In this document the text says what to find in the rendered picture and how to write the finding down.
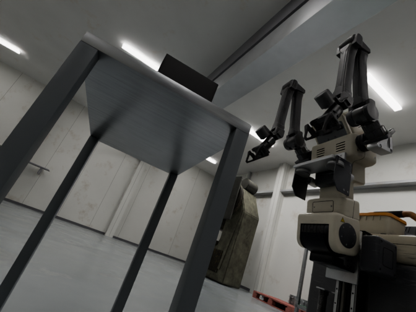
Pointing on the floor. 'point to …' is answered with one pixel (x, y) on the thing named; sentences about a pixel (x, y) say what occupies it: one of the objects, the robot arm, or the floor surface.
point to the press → (235, 235)
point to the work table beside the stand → (197, 136)
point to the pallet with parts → (280, 302)
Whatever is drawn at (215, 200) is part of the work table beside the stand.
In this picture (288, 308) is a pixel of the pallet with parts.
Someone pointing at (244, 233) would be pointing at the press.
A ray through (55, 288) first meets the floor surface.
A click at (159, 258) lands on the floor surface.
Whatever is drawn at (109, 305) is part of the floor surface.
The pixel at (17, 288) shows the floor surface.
